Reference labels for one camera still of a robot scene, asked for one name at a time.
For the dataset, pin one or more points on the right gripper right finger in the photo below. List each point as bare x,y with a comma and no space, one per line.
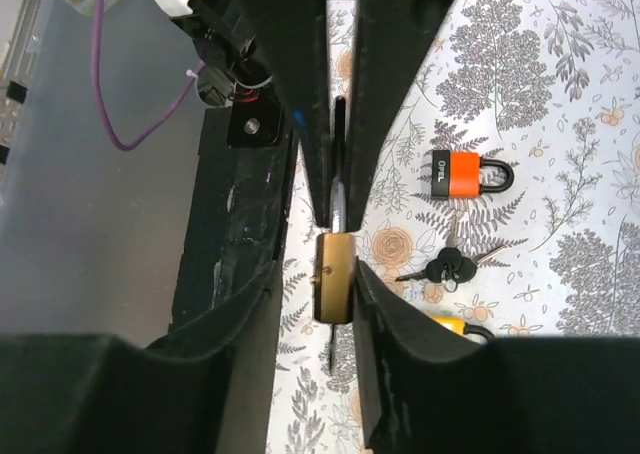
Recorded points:
426,389

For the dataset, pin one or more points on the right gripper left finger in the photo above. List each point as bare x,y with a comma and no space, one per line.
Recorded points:
204,388

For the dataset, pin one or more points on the yellow padlock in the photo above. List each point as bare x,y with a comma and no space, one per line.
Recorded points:
473,332

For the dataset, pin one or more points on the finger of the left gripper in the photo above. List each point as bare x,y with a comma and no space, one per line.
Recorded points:
292,37
392,41

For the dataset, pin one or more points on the orange padlock keys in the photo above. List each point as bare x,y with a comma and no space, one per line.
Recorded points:
451,267

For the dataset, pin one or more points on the small brass padlock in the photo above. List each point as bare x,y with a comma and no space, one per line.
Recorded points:
335,249

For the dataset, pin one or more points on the aluminium frame rail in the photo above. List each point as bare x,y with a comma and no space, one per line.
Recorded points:
22,26

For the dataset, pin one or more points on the orange padlock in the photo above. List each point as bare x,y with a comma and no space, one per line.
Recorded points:
456,175

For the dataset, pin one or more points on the black base frame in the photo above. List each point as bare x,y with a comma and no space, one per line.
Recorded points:
238,215

